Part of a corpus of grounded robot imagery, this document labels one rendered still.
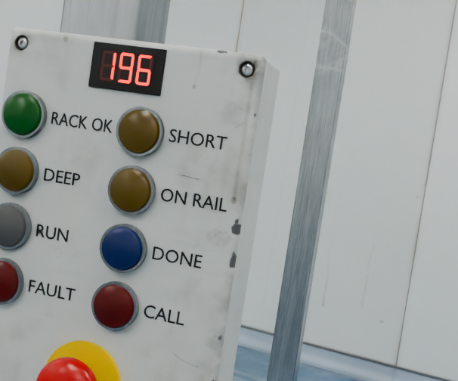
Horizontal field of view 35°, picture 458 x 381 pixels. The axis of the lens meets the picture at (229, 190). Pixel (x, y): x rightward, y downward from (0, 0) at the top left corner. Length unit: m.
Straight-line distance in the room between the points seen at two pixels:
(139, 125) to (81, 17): 0.13
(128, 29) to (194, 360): 0.23
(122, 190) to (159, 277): 0.06
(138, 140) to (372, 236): 3.45
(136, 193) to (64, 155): 0.06
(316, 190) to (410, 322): 2.33
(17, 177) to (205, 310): 0.15
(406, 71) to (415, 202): 0.68
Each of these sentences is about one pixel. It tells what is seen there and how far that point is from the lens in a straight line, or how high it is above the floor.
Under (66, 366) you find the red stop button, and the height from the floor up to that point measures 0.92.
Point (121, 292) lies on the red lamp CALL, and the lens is 0.45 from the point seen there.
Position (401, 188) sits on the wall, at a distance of 3.82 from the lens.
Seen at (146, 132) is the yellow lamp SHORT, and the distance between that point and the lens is 0.43.
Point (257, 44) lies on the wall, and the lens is 4.17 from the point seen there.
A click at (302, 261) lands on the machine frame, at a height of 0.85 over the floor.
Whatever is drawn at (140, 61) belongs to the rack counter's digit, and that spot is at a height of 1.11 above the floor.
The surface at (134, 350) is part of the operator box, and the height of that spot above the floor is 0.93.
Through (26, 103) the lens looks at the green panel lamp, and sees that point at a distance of 0.47.
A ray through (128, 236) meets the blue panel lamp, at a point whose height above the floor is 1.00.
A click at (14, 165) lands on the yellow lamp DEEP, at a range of 0.47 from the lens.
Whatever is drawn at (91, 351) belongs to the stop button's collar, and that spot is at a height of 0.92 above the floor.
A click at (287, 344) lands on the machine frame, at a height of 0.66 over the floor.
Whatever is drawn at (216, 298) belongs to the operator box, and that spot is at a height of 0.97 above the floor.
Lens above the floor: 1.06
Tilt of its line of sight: 3 degrees down
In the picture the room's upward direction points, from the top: 9 degrees clockwise
